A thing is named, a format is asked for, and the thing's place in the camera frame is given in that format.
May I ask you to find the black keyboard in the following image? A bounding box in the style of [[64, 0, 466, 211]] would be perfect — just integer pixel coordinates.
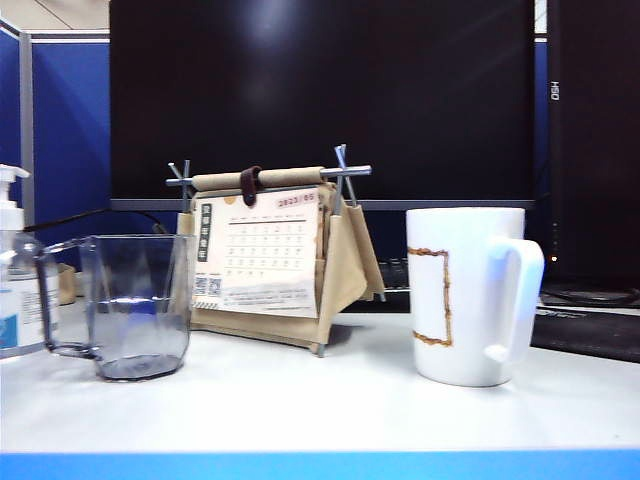
[[341, 256, 412, 315]]

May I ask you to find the black monitor with stand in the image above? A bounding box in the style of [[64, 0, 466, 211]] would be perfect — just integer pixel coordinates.
[[545, 0, 640, 286]]

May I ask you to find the large black monitor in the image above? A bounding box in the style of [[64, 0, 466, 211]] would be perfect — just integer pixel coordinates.
[[108, 0, 536, 211]]

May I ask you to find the beige canvas desk calendar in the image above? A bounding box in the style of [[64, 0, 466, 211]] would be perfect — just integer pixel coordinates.
[[165, 143, 387, 359]]

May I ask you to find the black mouse pad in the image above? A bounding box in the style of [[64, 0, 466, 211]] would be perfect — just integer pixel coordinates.
[[530, 312, 640, 365]]

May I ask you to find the clear pump sanitizer bottle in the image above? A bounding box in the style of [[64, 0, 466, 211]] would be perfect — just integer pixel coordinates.
[[0, 163, 60, 360]]

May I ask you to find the transparent plastic cup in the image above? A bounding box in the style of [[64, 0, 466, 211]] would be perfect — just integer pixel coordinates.
[[33, 233, 197, 383]]

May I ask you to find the blue office partition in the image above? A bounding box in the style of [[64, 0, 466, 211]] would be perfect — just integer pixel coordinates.
[[0, 17, 112, 251]]

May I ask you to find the small brown cardboard item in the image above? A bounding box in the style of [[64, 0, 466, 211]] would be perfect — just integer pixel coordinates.
[[57, 263, 78, 305]]

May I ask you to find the white ceramic mug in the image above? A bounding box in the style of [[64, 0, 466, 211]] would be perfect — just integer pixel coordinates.
[[404, 206, 546, 388]]

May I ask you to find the black cable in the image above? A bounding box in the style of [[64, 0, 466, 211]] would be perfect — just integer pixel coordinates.
[[23, 207, 169, 236]]

